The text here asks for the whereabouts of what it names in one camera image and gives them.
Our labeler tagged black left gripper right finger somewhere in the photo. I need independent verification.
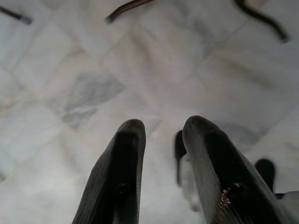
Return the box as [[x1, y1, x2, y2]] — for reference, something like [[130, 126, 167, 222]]
[[182, 115, 292, 224]]

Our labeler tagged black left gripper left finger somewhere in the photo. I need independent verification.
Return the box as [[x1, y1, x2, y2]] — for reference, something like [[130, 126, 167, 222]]
[[71, 119, 147, 224]]

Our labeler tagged black and white robot foot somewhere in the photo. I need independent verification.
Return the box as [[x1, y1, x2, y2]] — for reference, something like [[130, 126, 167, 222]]
[[254, 158, 277, 193], [174, 129, 202, 212]]

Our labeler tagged grey robot leg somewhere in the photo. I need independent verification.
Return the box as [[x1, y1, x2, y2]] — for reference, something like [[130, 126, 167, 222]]
[[274, 190, 299, 224]]

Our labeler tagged dark curved chair leg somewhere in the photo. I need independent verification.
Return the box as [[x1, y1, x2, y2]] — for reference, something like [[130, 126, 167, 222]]
[[233, 0, 290, 44], [104, 0, 155, 25], [0, 6, 32, 25]]

